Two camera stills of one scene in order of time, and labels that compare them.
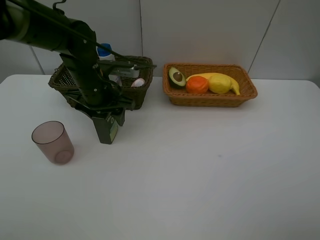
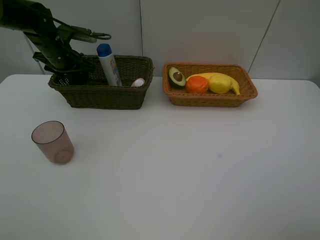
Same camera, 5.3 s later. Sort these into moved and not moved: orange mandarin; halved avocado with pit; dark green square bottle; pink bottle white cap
Moved: dark green square bottle
Not moved: halved avocado with pit; pink bottle white cap; orange mandarin
